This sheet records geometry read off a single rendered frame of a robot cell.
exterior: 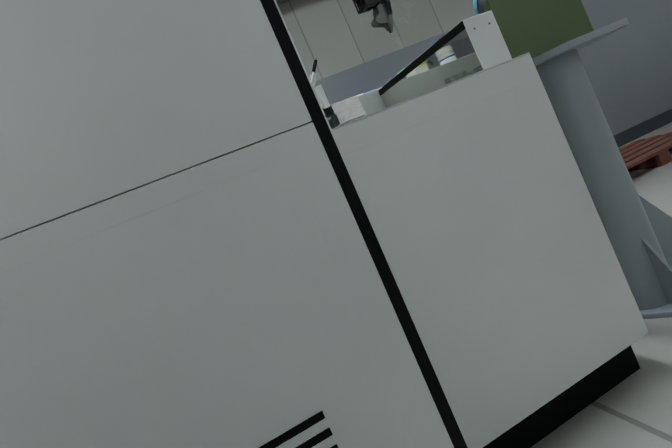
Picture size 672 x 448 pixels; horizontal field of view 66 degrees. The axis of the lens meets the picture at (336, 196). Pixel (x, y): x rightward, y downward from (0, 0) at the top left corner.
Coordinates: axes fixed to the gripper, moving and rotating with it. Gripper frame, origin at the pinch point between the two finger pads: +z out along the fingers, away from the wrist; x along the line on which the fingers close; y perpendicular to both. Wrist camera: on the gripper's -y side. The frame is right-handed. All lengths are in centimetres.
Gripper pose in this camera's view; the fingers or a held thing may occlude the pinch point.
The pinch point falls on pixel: (391, 28)
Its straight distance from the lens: 175.3
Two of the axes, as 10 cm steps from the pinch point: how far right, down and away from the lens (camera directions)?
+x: 3.0, -1.2, -9.5
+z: 4.0, 9.2, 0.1
